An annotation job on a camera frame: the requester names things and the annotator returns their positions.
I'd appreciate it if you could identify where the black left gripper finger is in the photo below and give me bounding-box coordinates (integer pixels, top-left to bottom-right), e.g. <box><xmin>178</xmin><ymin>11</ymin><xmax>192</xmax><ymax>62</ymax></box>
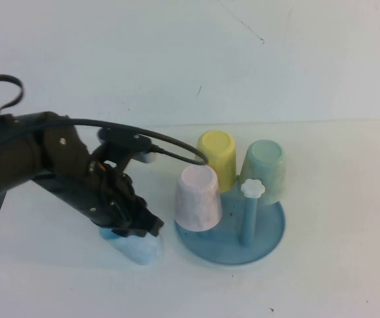
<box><xmin>133</xmin><ymin>198</ymin><xmax>164</xmax><ymax>238</ymax></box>
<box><xmin>109</xmin><ymin>225</ymin><xmax>146</xmax><ymax>240</ymax></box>

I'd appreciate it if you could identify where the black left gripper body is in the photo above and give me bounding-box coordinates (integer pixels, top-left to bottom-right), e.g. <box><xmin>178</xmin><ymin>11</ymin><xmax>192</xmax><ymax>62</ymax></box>
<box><xmin>33</xmin><ymin>158</ymin><xmax>146</xmax><ymax>233</ymax></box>

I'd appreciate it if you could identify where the light blue marbled cup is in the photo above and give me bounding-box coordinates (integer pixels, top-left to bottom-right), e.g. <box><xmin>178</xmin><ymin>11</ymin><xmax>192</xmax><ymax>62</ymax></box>
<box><xmin>98</xmin><ymin>227</ymin><xmax>162</xmax><ymax>266</ymax></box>

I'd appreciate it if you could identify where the pink marbled cup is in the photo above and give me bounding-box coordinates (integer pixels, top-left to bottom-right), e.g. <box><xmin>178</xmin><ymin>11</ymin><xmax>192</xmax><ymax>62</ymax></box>
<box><xmin>173</xmin><ymin>165</ymin><xmax>224</xmax><ymax>233</ymax></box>

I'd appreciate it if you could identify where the yellow cup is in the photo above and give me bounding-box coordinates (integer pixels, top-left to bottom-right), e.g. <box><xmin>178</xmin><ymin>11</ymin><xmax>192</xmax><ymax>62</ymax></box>
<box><xmin>196</xmin><ymin>130</ymin><xmax>237</xmax><ymax>195</ymax></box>

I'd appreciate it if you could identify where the blue cup stand with pegs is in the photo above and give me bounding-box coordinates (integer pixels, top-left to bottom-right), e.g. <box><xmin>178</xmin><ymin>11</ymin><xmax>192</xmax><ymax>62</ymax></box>
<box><xmin>174</xmin><ymin>178</ymin><xmax>288</xmax><ymax>266</ymax></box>

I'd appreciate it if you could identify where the green marbled cup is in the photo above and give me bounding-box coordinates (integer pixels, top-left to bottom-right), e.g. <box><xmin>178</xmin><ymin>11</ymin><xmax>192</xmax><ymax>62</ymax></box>
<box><xmin>239</xmin><ymin>139</ymin><xmax>288</xmax><ymax>207</ymax></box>

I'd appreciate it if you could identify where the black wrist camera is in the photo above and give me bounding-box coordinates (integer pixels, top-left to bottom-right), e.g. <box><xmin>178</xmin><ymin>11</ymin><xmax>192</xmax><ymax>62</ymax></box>
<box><xmin>92</xmin><ymin>127</ymin><xmax>157</xmax><ymax>173</ymax></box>

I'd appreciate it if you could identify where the black camera cable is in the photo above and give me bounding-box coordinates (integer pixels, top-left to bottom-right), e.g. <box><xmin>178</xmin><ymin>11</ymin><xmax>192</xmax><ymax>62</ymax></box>
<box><xmin>13</xmin><ymin>118</ymin><xmax>209</xmax><ymax>166</ymax></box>

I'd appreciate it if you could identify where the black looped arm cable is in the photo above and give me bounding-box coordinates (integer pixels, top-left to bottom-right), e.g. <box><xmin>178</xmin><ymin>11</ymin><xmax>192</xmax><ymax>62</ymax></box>
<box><xmin>0</xmin><ymin>75</ymin><xmax>24</xmax><ymax>127</ymax></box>

